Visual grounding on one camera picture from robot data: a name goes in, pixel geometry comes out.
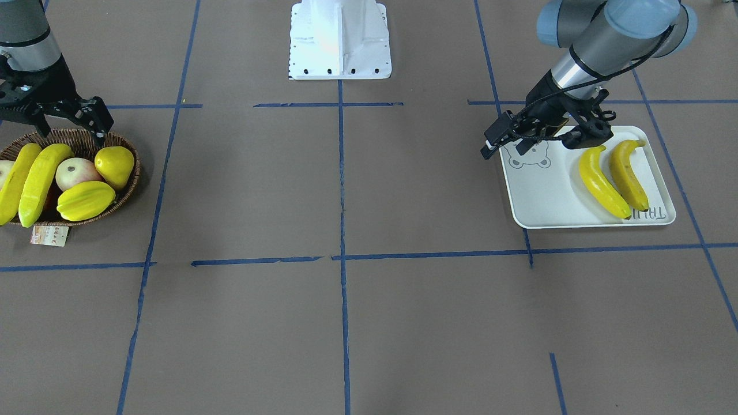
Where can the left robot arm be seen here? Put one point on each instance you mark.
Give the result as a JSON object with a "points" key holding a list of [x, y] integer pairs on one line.
{"points": [[601, 40]]}

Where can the yellow star fruit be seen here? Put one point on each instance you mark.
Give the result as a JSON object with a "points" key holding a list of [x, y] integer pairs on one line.
{"points": [[85, 200]]}

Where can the yellow banana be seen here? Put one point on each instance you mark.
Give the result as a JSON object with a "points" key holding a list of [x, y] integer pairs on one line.
{"points": [[39, 180], [599, 187], [624, 177], [15, 182]]}

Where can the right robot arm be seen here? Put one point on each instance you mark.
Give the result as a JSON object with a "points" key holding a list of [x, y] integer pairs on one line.
{"points": [[27, 39]]}

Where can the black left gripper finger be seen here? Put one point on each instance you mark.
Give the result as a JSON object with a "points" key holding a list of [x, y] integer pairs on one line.
{"points": [[501, 132], [525, 145]]}

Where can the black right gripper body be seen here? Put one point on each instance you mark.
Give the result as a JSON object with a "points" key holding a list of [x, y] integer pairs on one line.
{"points": [[51, 85]]}

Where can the paper price tag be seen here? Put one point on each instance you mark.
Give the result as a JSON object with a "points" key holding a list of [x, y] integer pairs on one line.
{"points": [[49, 235]]}

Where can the pink red apple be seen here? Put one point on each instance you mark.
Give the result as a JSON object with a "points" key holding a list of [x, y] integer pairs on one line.
{"points": [[5, 171]]}

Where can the brown wicker basket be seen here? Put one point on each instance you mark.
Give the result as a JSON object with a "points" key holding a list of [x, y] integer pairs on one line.
{"points": [[83, 145]]}

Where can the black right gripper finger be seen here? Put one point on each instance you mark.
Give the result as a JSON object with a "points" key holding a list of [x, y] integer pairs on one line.
{"points": [[93, 114], [40, 123]]}

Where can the white rectangular bear plate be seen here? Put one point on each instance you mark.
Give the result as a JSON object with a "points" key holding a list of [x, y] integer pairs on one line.
{"points": [[546, 191]]}

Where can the yellow lemon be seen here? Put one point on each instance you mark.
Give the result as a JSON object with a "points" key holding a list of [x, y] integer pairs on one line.
{"points": [[115, 164]]}

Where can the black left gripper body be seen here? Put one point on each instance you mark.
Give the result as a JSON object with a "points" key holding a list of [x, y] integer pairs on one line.
{"points": [[542, 99]]}

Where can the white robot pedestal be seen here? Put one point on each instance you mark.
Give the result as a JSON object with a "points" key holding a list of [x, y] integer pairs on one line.
{"points": [[339, 40]]}

